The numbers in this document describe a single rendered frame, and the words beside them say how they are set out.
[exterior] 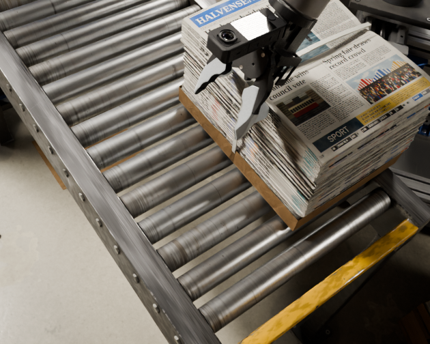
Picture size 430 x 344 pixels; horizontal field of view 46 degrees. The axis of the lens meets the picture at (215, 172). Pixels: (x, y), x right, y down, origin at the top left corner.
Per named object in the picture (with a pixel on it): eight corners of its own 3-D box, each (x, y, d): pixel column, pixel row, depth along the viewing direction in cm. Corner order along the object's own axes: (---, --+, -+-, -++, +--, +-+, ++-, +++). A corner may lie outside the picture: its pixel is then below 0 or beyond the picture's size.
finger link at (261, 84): (266, 117, 75) (280, 57, 73) (261, 117, 74) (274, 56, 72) (241, 108, 78) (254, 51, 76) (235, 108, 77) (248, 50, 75)
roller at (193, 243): (351, 166, 108) (349, 145, 105) (166, 282, 89) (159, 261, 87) (334, 159, 112) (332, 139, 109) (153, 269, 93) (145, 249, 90)
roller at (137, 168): (291, 106, 116) (289, 87, 113) (110, 202, 97) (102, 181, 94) (277, 101, 120) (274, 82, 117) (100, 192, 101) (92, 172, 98)
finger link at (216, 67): (213, 95, 87) (254, 71, 81) (190, 94, 83) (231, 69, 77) (208, 78, 88) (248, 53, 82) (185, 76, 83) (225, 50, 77)
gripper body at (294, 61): (282, 90, 80) (328, 26, 74) (250, 89, 74) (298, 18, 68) (252, 61, 83) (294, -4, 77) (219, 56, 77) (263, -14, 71)
